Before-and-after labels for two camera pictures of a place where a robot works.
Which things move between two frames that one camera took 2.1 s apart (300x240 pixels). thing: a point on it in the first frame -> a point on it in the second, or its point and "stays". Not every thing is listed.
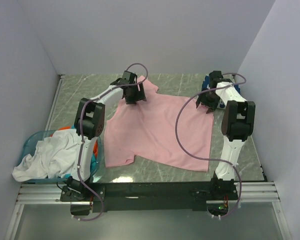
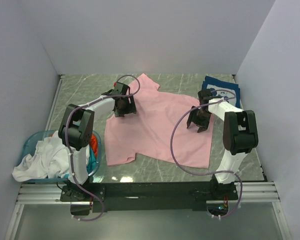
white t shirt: x=53 y=157 stays
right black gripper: x=212 y=105 -> x=203 y=125
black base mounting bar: x=145 y=197 stays
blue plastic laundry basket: x=31 y=143 stays
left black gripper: x=140 y=96 -> x=131 y=108
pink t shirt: x=145 y=131 stays
